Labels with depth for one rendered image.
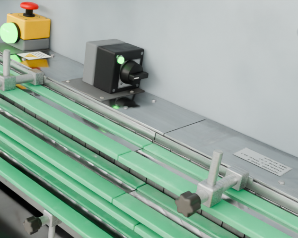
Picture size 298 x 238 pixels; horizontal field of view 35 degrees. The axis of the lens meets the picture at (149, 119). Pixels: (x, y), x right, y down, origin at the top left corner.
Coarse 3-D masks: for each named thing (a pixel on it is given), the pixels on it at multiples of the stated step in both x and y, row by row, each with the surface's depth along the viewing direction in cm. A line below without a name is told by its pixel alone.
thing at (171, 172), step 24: (0, 72) 97; (24, 96) 86; (48, 96) 88; (48, 120) 80; (72, 120) 79; (96, 120) 81; (96, 144) 73; (120, 144) 73; (144, 144) 75; (144, 168) 68; (168, 168) 69; (192, 168) 70; (192, 192) 63; (240, 192) 65; (216, 216) 60; (240, 216) 60; (264, 216) 61; (288, 216) 61
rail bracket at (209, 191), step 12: (216, 156) 59; (216, 168) 59; (228, 168) 66; (240, 168) 66; (204, 180) 61; (216, 180) 60; (228, 180) 64; (240, 180) 64; (252, 180) 66; (204, 192) 60; (216, 192) 60; (180, 204) 58; (192, 204) 57; (204, 204) 60
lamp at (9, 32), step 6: (6, 24) 103; (12, 24) 104; (0, 30) 104; (6, 30) 103; (12, 30) 103; (18, 30) 104; (6, 36) 103; (12, 36) 103; (18, 36) 104; (12, 42) 105
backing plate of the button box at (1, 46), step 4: (0, 44) 107; (4, 44) 108; (8, 44) 108; (0, 48) 105; (4, 48) 105; (8, 48) 105; (12, 48) 106; (16, 48) 106; (12, 52) 103; (16, 52) 103; (20, 52) 104; (24, 52) 104
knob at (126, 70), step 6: (132, 60) 88; (126, 66) 87; (132, 66) 87; (138, 66) 87; (120, 72) 87; (126, 72) 87; (132, 72) 87; (138, 72) 88; (144, 72) 88; (120, 78) 88; (126, 78) 87; (132, 78) 86; (138, 78) 87; (144, 78) 88; (132, 84) 88
